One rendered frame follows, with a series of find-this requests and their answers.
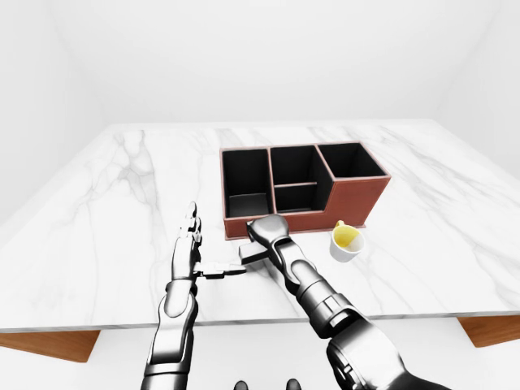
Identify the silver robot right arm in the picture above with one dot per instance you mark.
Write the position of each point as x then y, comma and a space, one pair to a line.
341, 321

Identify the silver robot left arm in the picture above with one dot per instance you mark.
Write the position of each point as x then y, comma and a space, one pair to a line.
172, 325

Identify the red-brown desk caddy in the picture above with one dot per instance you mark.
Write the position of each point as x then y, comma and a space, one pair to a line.
353, 199

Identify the small dark rounded shape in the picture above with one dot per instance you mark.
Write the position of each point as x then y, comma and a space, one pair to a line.
293, 384
241, 385

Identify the brown wooden table support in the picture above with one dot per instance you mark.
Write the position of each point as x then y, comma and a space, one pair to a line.
493, 329
61, 343

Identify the silver robot left hand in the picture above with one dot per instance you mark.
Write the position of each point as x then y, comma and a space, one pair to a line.
185, 260

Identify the white mug yellow inside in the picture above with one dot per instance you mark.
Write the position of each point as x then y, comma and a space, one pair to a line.
345, 245

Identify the silver robot right hand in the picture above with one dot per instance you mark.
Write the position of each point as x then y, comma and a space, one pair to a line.
270, 228

